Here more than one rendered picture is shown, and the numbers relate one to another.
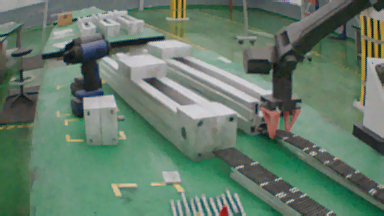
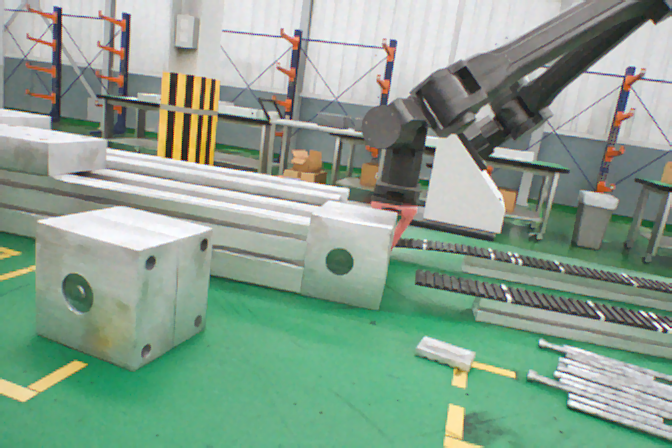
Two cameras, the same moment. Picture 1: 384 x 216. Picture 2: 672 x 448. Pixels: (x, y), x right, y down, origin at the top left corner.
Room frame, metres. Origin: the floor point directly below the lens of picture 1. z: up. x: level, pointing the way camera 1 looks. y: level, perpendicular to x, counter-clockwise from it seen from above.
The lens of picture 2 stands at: (0.71, 0.45, 0.99)
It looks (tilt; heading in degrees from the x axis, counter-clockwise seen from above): 14 degrees down; 303
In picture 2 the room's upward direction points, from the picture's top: 8 degrees clockwise
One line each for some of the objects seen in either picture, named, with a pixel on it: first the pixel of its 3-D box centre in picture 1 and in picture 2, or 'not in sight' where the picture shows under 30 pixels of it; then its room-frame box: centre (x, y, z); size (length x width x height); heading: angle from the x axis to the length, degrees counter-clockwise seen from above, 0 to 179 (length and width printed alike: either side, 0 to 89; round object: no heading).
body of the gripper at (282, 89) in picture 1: (282, 89); (401, 171); (1.04, -0.21, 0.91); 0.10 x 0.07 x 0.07; 114
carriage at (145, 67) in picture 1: (140, 70); (26, 157); (1.40, 0.16, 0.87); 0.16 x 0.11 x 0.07; 25
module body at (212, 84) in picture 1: (197, 79); (113, 178); (1.48, -0.02, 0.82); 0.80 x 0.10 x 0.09; 25
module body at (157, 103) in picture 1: (139, 86); (26, 193); (1.40, 0.16, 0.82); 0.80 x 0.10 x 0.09; 25
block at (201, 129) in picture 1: (211, 130); (352, 249); (1.00, -0.04, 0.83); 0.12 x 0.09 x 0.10; 115
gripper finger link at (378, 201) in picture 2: (277, 118); (392, 218); (1.04, -0.20, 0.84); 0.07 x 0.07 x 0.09; 24
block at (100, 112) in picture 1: (103, 120); (137, 275); (1.06, 0.21, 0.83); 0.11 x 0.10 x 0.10; 104
